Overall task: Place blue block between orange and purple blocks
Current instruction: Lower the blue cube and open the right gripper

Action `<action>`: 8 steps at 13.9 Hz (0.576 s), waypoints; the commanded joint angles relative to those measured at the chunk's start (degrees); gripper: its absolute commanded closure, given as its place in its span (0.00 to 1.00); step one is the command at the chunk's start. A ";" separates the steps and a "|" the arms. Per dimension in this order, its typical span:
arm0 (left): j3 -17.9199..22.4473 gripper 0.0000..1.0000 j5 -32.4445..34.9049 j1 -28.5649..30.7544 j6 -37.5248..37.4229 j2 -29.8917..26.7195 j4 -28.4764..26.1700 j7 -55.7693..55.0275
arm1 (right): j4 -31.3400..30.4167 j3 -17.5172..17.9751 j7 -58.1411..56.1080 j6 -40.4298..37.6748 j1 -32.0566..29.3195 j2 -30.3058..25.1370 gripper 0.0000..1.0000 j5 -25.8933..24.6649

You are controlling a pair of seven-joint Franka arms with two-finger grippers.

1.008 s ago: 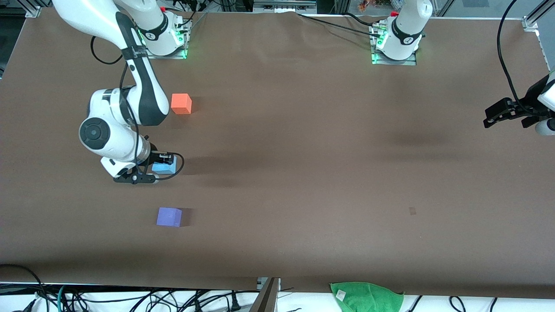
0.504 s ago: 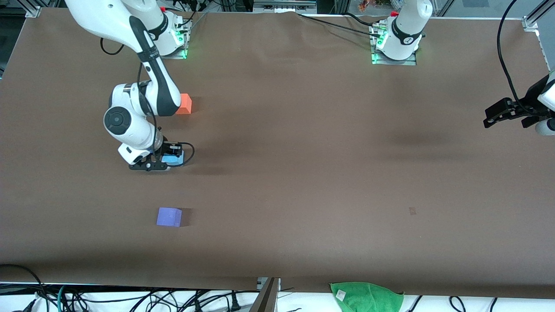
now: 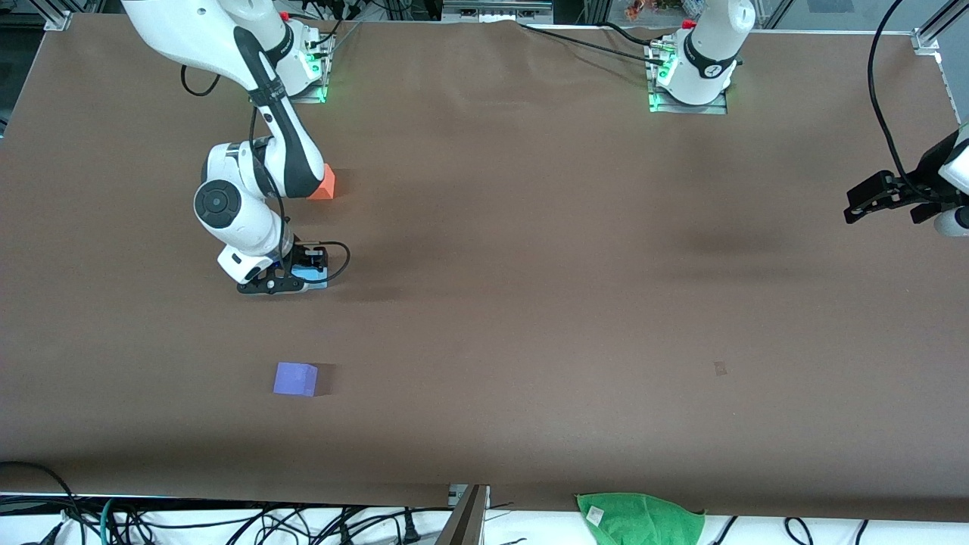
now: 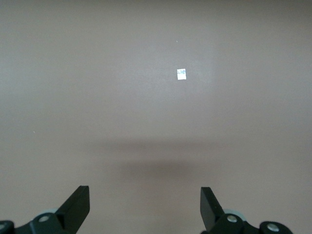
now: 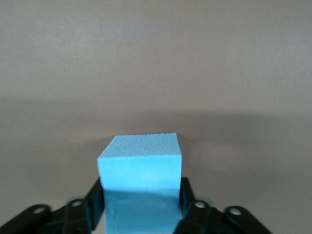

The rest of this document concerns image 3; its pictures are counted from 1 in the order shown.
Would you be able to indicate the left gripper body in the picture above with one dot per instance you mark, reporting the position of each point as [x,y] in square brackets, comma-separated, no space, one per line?
[924,180]

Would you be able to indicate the blue foam block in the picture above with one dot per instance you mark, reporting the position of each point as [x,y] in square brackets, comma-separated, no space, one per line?
[312,280]

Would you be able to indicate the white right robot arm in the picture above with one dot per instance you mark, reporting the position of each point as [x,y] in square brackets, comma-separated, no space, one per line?
[227,204]

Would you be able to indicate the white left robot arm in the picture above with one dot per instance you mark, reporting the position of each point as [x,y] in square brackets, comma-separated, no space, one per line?
[711,45]

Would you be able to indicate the orange foam block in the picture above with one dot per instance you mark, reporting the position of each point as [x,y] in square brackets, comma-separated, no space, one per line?
[327,185]

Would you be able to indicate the purple foam block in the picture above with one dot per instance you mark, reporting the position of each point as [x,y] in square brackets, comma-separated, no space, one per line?
[294,378]

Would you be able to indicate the aluminium corner extrusion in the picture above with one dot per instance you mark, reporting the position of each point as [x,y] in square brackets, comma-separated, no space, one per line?
[935,30]

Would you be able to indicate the brown paper table cover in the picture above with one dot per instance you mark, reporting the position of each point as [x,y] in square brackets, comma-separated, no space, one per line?
[530,341]

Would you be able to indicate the black power plug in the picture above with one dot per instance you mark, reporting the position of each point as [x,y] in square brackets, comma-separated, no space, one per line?
[411,532]

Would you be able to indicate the green microfibre cloth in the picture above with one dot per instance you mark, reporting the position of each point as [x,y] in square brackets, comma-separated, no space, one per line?
[643,518]

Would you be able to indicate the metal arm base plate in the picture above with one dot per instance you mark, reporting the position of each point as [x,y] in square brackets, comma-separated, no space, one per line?
[324,83]
[719,106]

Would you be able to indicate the aluminium profile post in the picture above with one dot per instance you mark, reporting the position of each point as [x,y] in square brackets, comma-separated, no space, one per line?
[463,522]

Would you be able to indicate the aluminium corner bracket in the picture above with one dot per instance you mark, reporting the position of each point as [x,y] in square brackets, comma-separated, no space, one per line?
[54,15]

